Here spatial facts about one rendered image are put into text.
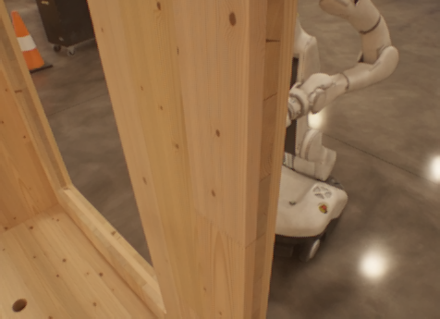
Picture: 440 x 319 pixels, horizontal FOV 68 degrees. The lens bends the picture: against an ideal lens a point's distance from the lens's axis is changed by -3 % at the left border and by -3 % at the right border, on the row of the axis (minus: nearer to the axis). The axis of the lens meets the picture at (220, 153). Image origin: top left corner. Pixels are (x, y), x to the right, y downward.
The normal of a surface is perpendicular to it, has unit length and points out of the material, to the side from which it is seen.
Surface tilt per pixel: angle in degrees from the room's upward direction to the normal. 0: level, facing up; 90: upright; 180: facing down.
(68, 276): 0
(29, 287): 0
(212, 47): 90
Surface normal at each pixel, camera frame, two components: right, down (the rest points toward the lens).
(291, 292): -0.04, -0.80
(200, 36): -0.71, 0.44
